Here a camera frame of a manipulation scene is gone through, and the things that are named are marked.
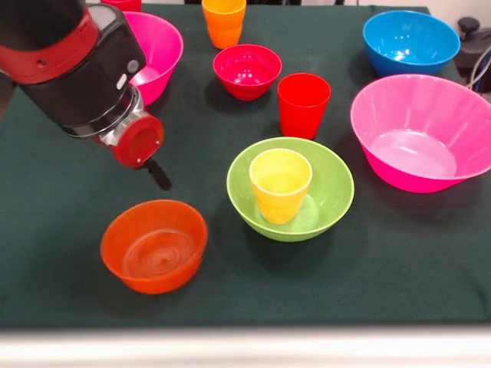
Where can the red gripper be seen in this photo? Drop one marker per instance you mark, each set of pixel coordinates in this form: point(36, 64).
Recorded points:
point(140, 142)

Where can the orange bowl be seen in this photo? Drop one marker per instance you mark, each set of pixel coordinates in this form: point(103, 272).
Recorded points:
point(153, 245)

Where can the yellow cup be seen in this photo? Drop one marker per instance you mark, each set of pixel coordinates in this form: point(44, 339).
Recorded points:
point(280, 191)

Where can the green bowl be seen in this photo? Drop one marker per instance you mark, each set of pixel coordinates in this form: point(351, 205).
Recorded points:
point(330, 184)

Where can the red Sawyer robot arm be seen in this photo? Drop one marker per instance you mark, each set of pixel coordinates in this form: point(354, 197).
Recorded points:
point(69, 76)

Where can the large pink bowl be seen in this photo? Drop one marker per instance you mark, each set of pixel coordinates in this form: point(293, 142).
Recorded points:
point(161, 50)
point(418, 145)

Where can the small crimson bowl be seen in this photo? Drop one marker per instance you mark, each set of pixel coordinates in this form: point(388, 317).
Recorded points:
point(247, 71)

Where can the red cup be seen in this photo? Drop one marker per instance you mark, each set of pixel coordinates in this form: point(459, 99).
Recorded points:
point(304, 111)

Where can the orange cup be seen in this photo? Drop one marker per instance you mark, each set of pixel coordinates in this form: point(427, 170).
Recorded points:
point(223, 28)

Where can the crimson cup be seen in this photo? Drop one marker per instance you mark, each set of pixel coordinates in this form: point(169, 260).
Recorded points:
point(122, 4)

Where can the dark green tablecloth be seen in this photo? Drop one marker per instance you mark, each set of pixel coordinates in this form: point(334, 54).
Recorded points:
point(345, 268)

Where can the blue bowl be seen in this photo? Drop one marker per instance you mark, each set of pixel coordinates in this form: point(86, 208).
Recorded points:
point(410, 46)

